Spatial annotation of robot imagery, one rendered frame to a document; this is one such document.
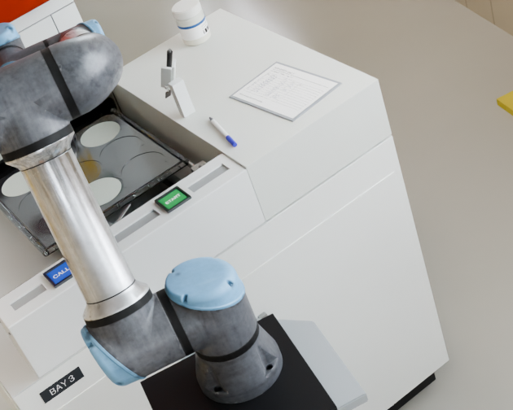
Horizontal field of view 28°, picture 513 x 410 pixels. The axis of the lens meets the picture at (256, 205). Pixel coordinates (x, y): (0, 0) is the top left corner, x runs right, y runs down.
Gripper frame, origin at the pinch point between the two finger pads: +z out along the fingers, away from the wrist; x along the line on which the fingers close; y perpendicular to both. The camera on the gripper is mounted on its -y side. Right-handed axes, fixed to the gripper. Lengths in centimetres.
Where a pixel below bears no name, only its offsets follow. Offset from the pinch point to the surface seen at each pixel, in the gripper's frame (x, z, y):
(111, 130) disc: -3.0, 7.2, -21.9
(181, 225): 31.9, 3.9, 15.5
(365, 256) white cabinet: 54, 40, -14
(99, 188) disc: 4.0, 7.2, -0.5
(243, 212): 39.6, 9.9, 5.0
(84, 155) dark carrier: -6.0, 7.2, -12.5
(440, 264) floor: 51, 97, -70
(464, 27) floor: 36, 97, -205
